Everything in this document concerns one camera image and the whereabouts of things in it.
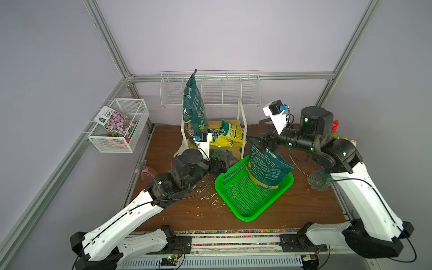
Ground green seed bag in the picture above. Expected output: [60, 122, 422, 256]
[211, 148, 239, 167]

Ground dark green fertilizer bag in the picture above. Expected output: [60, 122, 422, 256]
[182, 69, 209, 138]
[246, 144, 295, 190]

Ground green plastic basket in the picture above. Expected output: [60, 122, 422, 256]
[215, 157, 294, 222]

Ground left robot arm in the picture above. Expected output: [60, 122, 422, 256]
[70, 149, 231, 270]

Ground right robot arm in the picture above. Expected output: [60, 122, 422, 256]
[247, 100, 414, 261]

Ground white wooden shelf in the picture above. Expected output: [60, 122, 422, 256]
[174, 99, 248, 160]

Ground yellow fertilizer bag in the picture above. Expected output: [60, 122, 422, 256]
[209, 120, 244, 147]

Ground artificial flower bouquet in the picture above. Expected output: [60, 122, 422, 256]
[332, 120, 357, 147]

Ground white gloves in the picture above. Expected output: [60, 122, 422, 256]
[173, 141, 189, 158]

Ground pink spray bottle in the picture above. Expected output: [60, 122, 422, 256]
[135, 160, 159, 185]

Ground purple flower seed packet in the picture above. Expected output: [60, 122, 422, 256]
[93, 106, 137, 138]

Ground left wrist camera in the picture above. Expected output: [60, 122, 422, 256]
[194, 132, 212, 161]

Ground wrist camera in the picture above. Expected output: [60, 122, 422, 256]
[194, 132, 212, 161]
[263, 100, 290, 135]

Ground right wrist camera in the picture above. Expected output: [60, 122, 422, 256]
[263, 100, 290, 135]

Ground white wire wall rack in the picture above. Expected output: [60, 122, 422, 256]
[160, 70, 262, 107]

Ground metal base rail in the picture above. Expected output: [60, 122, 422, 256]
[114, 229, 382, 270]

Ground white wire side basket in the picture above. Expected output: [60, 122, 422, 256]
[87, 99, 150, 154]

